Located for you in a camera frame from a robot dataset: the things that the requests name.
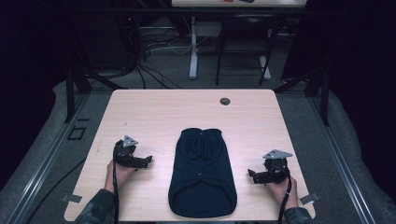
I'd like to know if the black chair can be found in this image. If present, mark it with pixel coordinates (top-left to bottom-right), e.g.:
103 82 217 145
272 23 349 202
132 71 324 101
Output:
215 13 286 87

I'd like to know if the dark navy garment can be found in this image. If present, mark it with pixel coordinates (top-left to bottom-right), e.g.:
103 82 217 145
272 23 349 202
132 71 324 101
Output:
167 127 238 218

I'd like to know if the black floor cable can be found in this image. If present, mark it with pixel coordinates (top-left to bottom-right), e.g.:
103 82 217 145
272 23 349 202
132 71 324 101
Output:
27 158 87 224

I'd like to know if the grey metal table bracket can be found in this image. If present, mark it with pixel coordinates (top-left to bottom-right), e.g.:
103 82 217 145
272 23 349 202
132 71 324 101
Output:
60 193 83 203
298 191 320 205

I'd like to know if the tangle of floor cables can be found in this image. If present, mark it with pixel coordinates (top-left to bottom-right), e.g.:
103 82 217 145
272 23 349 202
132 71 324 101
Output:
134 27 194 90

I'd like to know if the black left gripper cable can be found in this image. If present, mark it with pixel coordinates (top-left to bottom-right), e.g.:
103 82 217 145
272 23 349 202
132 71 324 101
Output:
111 140 121 224

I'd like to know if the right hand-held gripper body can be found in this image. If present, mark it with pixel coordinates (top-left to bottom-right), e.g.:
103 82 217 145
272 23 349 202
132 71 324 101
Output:
262 148 294 185

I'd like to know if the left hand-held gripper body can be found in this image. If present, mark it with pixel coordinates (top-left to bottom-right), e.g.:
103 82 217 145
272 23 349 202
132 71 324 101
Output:
113 134 143 169

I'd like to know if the aluminium floor rail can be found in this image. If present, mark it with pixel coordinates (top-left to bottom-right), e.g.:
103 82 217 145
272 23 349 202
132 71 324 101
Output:
311 96 377 224
6 92 92 224

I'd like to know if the person's right hand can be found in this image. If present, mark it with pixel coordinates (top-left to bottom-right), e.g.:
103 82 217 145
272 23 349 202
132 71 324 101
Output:
265 175 299 210

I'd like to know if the person's left hand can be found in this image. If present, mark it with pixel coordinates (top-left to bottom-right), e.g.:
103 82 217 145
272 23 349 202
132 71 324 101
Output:
104 160 138 194

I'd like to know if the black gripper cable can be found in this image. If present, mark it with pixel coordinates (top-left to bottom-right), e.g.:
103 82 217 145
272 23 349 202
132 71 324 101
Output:
111 140 121 224
276 169 293 224

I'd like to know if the white desk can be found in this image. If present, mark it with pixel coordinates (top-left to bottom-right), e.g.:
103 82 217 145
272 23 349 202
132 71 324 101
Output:
171 0 307 81

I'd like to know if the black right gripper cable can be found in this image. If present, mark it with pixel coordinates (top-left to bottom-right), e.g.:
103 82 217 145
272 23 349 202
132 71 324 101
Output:
276 169 293 224

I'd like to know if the black metal frame stand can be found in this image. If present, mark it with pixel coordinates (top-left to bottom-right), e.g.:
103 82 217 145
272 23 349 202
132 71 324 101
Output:
274 66 331 127
64 66 129 124

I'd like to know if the dark equipment box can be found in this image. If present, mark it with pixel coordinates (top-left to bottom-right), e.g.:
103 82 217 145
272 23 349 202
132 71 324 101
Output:
73 13 141 71

